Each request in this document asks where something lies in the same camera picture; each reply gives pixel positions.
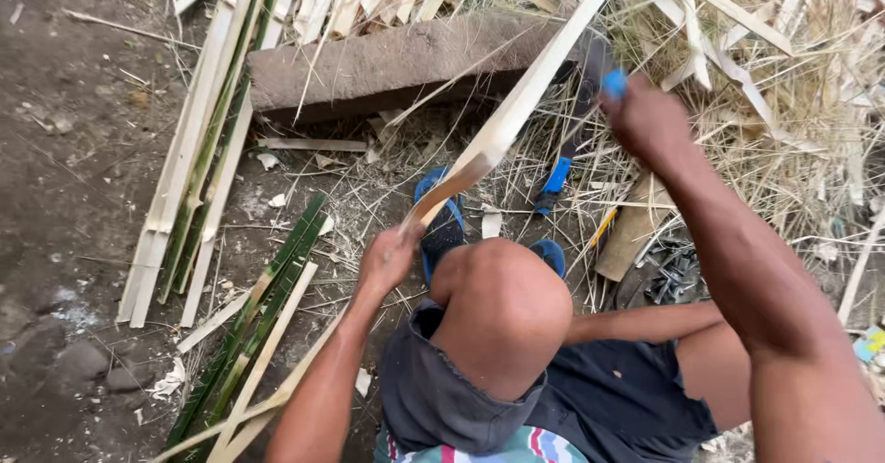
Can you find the person's right hand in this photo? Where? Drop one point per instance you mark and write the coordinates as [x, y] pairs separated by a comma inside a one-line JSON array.
[[646, 128]]

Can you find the person's left hand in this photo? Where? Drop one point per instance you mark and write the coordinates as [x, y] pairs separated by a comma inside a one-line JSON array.
[[386, 262]]

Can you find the person's right fingers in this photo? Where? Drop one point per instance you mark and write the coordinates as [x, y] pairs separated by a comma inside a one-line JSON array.
[[615, 114]]

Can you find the person's left fingers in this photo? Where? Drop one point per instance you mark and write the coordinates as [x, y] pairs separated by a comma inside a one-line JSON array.
[[408, 242]]

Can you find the long pale split bamboo strip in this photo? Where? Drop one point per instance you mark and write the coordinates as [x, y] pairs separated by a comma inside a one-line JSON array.
[[525, 93]]

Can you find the blue flip-flop sandal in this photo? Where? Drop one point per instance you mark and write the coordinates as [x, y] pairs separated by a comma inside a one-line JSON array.
[[551, 254], [441, 224]]

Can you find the blue and black knife sheath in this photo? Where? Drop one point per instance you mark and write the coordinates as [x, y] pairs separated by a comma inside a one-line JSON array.
[[556, 176]]

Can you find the white bamboo chip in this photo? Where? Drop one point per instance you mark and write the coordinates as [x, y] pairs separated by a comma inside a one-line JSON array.
[[491, 222]]

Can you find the yellow pencil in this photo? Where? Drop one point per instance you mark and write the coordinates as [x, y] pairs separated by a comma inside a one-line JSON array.
[[603, 226]]

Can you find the person's left leg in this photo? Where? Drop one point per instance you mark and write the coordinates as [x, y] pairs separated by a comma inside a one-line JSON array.
[[501, 311]]

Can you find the person's leg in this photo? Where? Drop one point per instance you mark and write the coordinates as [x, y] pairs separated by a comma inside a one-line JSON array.
[[650, 325], [501, 311]]

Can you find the brown bamboo tube piece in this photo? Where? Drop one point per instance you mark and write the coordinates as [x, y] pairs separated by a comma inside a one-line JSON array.
[[633, 231]]

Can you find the short pale bamboo slat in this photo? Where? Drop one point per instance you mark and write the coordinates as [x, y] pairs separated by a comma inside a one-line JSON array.
[[311, 145]]

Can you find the dark grey shorts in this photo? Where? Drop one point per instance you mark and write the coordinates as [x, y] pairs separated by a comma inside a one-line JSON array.
[[442, 394]]

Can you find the heap of bamboo shavings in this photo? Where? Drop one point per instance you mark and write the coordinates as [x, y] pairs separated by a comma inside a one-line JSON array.
[[781, 103]]

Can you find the pile of dark metal nails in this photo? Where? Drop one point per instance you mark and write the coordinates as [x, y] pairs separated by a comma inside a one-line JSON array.
[[670, 273]]

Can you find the bundle of green bamboo strips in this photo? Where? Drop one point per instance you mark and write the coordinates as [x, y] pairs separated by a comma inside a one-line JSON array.
[[256, 325]]

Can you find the brown wooden log block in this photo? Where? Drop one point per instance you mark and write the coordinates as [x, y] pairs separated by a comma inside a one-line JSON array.
[[408, 62]]

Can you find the thin pale bamboo strips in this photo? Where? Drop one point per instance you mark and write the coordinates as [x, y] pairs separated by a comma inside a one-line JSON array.
[[266, 373]]

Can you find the person's right leg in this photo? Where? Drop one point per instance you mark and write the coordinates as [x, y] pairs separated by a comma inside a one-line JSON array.
[[650, 325]]

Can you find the striped colourful shirt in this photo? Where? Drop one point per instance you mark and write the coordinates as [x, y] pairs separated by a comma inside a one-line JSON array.
[[484, 449]]

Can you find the bundle of long bamboo slats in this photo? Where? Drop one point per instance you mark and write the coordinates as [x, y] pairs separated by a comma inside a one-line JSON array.
[[197, 152]]

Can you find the small grey stone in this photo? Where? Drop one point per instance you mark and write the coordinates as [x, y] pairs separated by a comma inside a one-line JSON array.
[[124, 379]]

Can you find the colourful plastic wrapper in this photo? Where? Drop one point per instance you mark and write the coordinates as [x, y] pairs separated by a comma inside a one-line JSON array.
[[870, 342]]

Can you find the large grey stone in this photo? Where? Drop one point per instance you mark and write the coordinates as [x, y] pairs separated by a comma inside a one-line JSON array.
[[81, 361]]

